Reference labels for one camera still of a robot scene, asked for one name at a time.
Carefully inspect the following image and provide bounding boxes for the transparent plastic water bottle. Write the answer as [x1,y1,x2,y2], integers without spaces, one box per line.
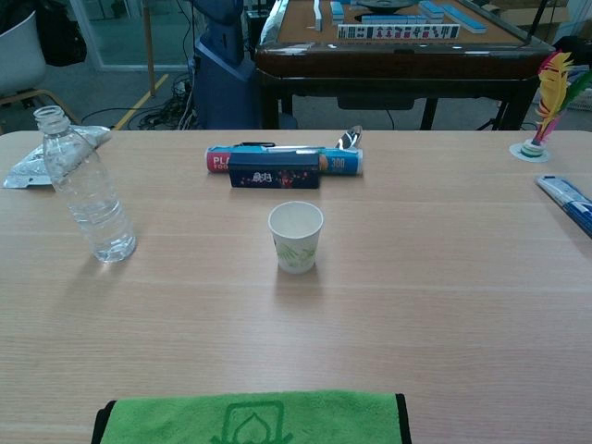
[34,105,138,264]

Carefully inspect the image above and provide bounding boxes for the white paper cup green print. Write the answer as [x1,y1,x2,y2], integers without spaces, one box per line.
[267,201,325,275]

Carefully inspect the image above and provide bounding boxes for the dark blue printed box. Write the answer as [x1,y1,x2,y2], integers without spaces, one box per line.
[228,152,321,190]

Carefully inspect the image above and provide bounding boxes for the blue red food wrap roll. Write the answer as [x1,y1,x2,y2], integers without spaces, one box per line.
[204,145,364,178]

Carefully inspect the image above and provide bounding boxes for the shiny metal spoon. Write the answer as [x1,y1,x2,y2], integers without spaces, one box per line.
[334,124,364,152]

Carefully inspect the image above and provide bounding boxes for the blue machine base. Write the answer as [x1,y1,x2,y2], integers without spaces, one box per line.
[191,0,260,130]

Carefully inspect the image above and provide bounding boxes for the dark wooden mahjong table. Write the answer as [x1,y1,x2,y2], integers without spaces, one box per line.
[253,0,556,130]

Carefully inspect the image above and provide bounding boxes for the row of white-faced mahjong tiles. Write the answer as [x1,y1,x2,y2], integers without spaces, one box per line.
[337,23,462,41]

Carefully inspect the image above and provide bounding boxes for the wooden pole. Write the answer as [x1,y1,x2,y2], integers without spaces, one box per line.
[142,0,157,97]

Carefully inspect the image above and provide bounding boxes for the green microfiber cloth black trim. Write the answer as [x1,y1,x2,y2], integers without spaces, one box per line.
[91,390,413,444]

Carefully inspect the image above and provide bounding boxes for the blue white flat package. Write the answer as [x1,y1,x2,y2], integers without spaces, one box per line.
[535,173,592,241]

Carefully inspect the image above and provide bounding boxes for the silver foil snack bag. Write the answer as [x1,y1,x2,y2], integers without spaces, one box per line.
[2,125,114,190]

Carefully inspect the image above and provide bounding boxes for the colourful feather shuttlecock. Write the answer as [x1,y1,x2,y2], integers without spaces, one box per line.
[509,49,592,164]

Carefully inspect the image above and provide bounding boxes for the black bag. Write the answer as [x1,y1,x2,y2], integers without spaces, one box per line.
[34,0,88,67]

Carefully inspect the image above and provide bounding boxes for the white chair wooden legs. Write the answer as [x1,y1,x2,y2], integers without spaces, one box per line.
[0,9,82,135]

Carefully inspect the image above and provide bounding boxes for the tangle of floor cables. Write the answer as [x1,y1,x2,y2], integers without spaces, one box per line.
[131,76,200,130]

